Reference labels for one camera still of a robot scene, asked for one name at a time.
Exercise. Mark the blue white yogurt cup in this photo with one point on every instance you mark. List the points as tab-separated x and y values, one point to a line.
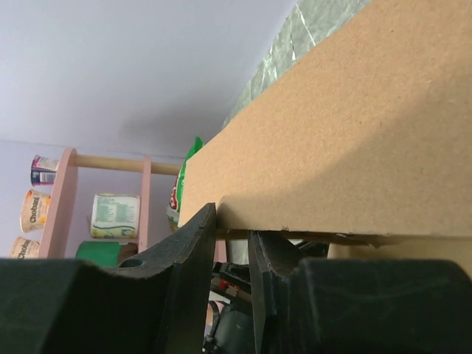
43	171

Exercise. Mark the green red snack bag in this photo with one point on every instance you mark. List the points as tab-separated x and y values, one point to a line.
174	206

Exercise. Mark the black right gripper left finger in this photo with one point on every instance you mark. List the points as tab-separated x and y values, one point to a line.
153	302

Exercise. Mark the pink tiered wooden shelf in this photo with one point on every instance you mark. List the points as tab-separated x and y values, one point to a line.
81	176

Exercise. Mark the white Chobani yogurt cup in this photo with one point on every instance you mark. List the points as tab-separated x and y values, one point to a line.
23	248

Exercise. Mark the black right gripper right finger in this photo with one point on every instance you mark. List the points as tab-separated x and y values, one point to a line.
316	305

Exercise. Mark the green cylindrical can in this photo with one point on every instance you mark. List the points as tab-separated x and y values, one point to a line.
105	253

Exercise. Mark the white green label container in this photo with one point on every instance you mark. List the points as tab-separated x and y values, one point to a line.
115	216

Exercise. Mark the orange Chobani yogurt cup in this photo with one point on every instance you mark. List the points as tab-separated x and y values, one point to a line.
34	210

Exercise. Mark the brown cardboard paper box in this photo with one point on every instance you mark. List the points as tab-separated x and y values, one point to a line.
369	135

